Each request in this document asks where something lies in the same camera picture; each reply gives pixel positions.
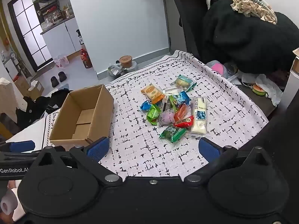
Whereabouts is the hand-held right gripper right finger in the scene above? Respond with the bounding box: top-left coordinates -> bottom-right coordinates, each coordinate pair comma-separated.
184,137 -> 271,183

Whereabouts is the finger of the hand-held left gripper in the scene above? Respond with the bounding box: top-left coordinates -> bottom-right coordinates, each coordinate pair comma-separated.
0,140 -> 35,153

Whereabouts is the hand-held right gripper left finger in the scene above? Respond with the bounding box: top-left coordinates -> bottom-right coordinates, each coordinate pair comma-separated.
34,137 -> 122,183

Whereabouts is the long white snack packet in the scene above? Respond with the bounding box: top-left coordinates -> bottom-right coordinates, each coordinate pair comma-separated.
187,96 -> 209,137

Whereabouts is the dark green snack packet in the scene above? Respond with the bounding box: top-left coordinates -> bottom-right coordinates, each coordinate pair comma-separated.
159,125 -> 188,143

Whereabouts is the brown cardboard box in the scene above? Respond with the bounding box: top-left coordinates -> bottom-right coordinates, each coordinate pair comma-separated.
49,84 -> 115,151

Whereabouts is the orange-red snack packet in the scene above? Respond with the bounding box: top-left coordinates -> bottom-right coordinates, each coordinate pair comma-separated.
174,103 -> 189,123

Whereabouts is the teal pastry packet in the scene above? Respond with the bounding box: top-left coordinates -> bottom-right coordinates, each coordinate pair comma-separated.
170,74 -> 197,92

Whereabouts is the orange rice cracker packet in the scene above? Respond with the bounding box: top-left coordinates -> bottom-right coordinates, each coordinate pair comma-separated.
141,84 -> 165,104

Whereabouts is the black clothes pile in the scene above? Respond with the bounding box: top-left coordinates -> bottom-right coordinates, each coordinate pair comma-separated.
16,96 -> 50,131

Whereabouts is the toilet paper roll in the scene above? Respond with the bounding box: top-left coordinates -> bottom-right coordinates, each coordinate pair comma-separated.
0,187 -> 26,222

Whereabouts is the red snack packet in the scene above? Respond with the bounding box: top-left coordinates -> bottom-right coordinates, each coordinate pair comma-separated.
173,115 -> 195,129

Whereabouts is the white printed tablecloth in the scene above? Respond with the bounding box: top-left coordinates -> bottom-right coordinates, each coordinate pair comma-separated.
9,50 -> 269,178

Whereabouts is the white dotted cloth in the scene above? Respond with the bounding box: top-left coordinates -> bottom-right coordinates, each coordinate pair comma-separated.
0,77 -> 26,124

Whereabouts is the open cardboard box with tissue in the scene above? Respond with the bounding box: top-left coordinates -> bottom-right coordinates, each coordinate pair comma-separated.
14,75 -> 45,98

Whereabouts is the black bag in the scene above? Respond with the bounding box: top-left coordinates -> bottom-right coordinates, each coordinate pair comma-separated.
35,90 -> 70,122

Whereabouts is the green and purple snack packet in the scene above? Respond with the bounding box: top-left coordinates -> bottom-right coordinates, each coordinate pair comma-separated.
169,95 -> 179,109

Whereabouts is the light green snack packet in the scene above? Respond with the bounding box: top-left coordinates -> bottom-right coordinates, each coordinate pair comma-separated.
146,104 -> 161,125

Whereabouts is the clear packet with white snack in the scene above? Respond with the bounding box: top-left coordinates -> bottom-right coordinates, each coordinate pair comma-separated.
164,87 -> 181,96

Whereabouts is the watermelon slice toy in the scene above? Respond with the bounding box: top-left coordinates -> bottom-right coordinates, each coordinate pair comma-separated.
252,84 -> 268,96

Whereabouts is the clear plastic bag with contents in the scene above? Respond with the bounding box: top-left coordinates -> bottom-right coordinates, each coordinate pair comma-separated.
107,63 -> 124,77

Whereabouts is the pink and grey plush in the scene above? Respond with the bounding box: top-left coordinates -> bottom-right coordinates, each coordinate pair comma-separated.
207,60 -> 234,78

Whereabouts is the white plastic bag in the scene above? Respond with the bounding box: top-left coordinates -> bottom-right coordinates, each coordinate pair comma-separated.
243,73 -> 284,106

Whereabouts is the red oil bottle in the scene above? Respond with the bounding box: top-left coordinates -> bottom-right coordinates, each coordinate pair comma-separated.
80,49 -> 93,69

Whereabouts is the jar with wooden lid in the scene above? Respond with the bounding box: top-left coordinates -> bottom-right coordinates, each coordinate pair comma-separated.
119,55 -> 137,71

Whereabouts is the pink plastic bag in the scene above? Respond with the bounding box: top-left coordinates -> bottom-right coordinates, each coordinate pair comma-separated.
54,54 -> 70,68

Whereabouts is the white kitchen base cabinet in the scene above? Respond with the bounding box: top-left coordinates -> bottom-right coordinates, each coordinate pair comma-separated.
41,16 -> 81,59

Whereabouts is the dark framed glass door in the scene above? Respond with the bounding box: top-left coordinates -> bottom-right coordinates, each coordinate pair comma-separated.
7,0 -> 53,73

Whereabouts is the black fleece jacket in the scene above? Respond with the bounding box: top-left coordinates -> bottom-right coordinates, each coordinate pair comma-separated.
202,0 -> 299,75

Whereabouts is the tan cardboard carton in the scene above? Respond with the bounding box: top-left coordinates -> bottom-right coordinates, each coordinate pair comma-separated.
291,48 -> 299,75

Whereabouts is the black chair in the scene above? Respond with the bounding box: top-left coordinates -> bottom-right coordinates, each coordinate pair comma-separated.
172,0 -> 211,59

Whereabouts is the beige knit scarf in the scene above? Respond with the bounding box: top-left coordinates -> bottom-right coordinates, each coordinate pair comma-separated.
230,0 -> 278,25

